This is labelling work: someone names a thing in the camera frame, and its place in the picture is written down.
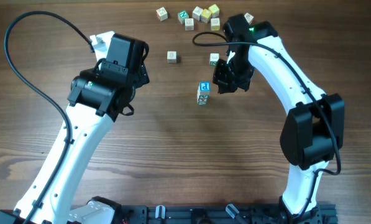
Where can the white blue picture block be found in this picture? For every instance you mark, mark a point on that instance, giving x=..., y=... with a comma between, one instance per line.
x=196, y=14

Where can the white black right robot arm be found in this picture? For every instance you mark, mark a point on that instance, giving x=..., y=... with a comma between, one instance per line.
x=313, y=131

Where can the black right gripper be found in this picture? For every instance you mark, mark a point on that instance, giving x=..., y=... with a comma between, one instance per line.
x=225, y=86

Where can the white M picture block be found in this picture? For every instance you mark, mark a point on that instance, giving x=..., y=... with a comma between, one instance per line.
x=189, y=24

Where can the red picture block far left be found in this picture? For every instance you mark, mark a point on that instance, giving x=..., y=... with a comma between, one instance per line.
x=162, y=14

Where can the green N letter block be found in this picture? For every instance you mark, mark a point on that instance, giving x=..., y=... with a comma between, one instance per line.
x=182, y=16

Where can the yellow block top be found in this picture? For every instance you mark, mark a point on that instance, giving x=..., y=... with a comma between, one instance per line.
x=214, y=9

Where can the red K picture block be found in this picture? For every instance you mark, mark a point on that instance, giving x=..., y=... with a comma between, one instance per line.
x=249, y=18

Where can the blue P letter block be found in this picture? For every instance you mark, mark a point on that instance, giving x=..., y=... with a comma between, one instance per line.
x=204, y=88

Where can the yellow block left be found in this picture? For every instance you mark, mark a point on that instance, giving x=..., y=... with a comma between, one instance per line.
x=206, y=15

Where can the yellow white picture block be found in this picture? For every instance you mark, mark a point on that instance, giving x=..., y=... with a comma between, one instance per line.
x=215, y=24

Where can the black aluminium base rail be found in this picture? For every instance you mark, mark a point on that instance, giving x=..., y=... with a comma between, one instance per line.
x=204, y=214

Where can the green Z white block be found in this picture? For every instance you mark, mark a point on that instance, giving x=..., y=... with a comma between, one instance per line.
x=171, y=57

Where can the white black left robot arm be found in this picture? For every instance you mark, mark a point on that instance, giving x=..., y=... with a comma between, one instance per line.
x=98, y=96

